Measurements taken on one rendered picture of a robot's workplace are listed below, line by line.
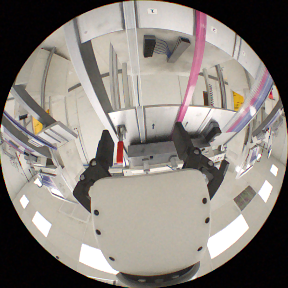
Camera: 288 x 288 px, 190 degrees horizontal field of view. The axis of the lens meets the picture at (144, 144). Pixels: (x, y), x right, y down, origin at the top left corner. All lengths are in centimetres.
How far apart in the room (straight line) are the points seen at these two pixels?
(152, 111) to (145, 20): 21
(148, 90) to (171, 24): 186
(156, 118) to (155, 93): 174
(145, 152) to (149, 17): 36
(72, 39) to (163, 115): 27
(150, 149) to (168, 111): 15
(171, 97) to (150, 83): 52
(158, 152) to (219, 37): 38
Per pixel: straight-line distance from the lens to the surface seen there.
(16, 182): 763
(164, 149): 33
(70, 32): 19
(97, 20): 19
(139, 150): 33
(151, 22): 18
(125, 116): 24
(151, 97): 196
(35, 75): 110
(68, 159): 116
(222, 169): 26
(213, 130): 37
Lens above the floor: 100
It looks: 20 degrees up
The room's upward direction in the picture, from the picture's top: 174 degrees clockwise
